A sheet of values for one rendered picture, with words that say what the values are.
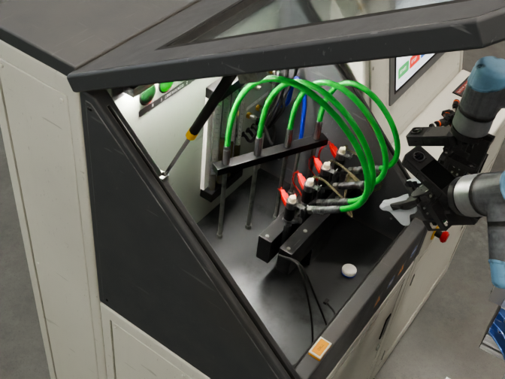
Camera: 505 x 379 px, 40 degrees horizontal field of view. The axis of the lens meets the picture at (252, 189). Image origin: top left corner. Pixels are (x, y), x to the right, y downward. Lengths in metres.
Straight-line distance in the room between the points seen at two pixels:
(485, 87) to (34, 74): 0.88
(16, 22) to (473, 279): 2.27
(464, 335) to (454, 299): 0.18
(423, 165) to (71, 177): 0.75
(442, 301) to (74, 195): 1.85
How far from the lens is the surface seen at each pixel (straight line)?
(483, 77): 1.40
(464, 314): 3.04
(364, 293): 1.72
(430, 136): 1.52
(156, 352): 1.80
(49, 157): 1.61
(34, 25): 1.49
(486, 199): 1.21
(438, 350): 2.89
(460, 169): 1.51
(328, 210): 1.61
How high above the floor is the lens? 2.25
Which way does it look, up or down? 43 degrees down
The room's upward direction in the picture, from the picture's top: 7 degrees clockwise
